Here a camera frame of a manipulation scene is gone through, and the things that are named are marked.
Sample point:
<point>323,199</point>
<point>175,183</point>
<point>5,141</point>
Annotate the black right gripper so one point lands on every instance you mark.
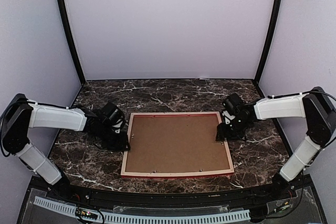
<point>223,132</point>

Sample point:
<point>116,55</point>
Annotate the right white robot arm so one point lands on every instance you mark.
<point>309,114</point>

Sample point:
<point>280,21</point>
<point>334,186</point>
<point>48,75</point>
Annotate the left black corner post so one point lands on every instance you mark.
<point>70,40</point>

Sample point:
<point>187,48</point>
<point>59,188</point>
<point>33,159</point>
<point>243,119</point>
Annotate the wooden red-edged picture frame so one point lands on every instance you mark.
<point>124,166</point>

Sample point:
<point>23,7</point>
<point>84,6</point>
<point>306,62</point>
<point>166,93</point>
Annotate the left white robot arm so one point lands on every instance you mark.
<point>23,121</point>

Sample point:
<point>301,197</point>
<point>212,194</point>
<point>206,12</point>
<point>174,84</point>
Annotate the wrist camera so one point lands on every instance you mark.
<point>119,125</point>
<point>227,118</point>

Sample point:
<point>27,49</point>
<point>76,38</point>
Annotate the black front rail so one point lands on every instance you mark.
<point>245,198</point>

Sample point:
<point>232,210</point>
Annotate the black corner post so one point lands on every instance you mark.
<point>70,40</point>
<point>268,40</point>

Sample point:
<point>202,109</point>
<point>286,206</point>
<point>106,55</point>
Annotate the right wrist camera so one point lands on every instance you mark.
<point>227,118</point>

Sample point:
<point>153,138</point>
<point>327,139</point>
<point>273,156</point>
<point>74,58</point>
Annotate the right black corner post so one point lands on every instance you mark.
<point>268,40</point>

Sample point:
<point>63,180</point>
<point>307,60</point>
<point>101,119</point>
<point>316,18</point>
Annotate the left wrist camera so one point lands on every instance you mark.
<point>119,125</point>

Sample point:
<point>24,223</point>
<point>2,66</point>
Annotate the brown frame backing board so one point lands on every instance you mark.
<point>178,145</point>

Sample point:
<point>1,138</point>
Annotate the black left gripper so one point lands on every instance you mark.
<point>121,144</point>

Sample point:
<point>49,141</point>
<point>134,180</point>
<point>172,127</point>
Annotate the white slotted cable duct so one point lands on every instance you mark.
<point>130,215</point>

